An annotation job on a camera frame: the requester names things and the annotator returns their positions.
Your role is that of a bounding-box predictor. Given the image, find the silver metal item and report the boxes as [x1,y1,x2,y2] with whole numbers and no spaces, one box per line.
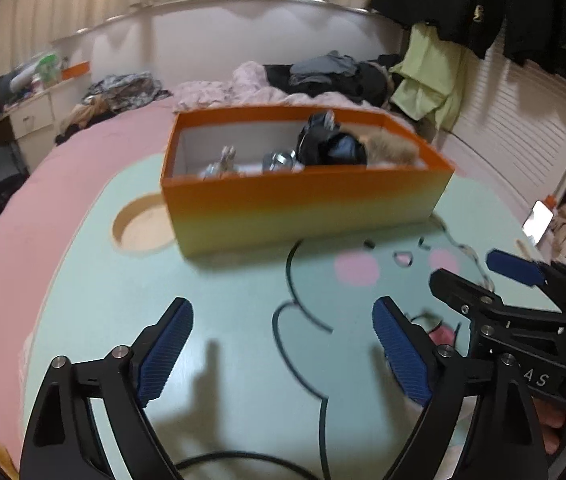
[262,151,300,174]

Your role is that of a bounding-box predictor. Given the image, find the person's right hand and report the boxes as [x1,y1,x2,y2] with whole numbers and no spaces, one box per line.
[533,392,566,456]

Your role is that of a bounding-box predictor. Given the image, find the brown cloth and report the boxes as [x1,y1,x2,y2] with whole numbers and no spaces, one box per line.
[55,97,120,146]

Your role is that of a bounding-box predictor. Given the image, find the beige fur item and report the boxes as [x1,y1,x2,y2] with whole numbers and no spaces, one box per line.
[362,129,422,166]

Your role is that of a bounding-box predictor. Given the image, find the smartphone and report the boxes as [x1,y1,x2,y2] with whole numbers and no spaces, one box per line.
[521,200,555,239]

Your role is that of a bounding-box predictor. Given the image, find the black cloth item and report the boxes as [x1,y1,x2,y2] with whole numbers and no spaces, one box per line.
[296,112,369,166]

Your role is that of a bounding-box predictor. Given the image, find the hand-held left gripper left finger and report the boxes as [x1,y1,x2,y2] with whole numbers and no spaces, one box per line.
[19,297,194,480]

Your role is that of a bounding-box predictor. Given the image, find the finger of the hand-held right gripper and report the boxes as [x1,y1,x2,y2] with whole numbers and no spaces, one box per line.
[429,268,566,337]
[486,249,566,306]

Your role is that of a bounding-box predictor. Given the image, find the cartoon print lap table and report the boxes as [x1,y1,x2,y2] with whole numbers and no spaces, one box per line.
[22,152,564,480]

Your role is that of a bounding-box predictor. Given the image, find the small orange box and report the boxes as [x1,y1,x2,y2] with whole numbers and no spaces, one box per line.
[60,61,92,81]

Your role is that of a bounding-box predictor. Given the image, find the pink printed blanket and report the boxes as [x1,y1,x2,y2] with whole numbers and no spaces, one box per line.
[173,61,390,114]

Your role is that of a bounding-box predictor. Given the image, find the orange cardboard box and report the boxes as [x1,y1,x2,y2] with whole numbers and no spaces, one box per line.
[159,105,456,260]

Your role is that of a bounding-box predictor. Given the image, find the black cable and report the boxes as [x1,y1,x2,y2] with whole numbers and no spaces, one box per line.
[172,451,324,478]

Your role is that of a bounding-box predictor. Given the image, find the light green garment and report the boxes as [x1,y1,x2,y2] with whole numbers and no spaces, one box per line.
[389,22,470,132]

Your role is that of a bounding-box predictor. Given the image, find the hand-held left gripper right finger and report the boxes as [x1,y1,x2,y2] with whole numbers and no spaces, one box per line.
[372,296,548,480]

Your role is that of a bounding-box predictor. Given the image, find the silver metal rail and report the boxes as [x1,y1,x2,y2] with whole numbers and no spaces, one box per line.
[77,0,374,37]

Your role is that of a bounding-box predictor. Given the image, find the silver metal items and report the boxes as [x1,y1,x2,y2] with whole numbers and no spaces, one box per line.
[202,145,240,179]

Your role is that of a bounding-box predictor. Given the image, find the dark clothes pile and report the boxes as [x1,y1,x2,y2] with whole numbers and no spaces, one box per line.
[263,50,394,107]

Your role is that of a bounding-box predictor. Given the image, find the black white patterned cloth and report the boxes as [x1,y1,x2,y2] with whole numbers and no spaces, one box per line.
[85,73,172,111]

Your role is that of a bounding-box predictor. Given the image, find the white drawer cabinet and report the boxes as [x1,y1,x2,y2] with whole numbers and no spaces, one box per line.
[10,92,59,141]

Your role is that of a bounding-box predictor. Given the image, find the green white item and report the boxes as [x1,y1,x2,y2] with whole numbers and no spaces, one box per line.
[10,52,64,94]

